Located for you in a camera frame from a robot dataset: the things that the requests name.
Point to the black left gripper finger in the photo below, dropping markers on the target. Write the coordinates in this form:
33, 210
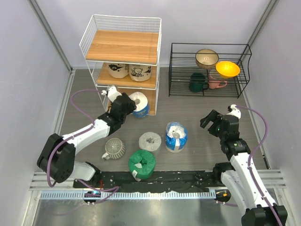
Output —
126, 98
132, 107

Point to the green wrapped paper roll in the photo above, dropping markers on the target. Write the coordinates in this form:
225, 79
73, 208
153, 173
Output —
141, 164

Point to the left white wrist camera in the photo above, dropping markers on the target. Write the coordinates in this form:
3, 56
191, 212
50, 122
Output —
112, 93

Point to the dark green mug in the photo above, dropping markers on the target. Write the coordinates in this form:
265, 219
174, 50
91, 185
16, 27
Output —
198, 82

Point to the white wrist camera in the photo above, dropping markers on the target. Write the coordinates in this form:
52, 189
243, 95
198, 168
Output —
112, 93
234, 111

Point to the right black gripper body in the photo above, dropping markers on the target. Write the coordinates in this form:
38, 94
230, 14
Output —
222, 133

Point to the brown paper roll with cartoon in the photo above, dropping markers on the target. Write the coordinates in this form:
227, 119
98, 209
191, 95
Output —
139, 72

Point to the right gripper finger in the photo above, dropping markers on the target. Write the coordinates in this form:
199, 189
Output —
214, 130
213, 117

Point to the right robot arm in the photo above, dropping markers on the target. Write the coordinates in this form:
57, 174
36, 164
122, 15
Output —
240, 175

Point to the slotted cable duct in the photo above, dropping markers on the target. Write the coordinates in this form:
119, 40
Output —
88, 195

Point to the black wire rack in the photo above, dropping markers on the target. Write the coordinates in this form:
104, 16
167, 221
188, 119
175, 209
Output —
182, 65

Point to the white wire wooden shelf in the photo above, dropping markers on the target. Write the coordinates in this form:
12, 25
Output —
123, 40

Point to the white roll blue wrapper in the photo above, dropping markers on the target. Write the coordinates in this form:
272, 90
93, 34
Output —
142, 105

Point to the yellow bowl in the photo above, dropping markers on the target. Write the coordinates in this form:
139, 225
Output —
227, 69

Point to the grey ribbed mug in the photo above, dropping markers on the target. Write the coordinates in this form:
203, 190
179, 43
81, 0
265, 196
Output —
114, 149

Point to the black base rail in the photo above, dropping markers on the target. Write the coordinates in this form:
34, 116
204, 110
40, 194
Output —
189, 181

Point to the grey paper towel roll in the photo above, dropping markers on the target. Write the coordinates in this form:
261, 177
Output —
150, 142

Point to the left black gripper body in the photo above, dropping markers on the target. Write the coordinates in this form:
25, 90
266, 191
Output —
122, 117

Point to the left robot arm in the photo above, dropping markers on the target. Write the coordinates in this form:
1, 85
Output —
57, 158

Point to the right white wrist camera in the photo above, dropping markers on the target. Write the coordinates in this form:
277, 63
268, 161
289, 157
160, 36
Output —
234, 111

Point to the pink mug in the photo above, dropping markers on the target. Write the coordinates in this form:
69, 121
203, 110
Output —
215, 81

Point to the brown glass bowl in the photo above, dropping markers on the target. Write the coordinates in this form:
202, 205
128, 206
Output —
206, 58

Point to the blue white plastic-wrapped roll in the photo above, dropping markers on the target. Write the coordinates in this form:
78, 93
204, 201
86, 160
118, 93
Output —
176, 137

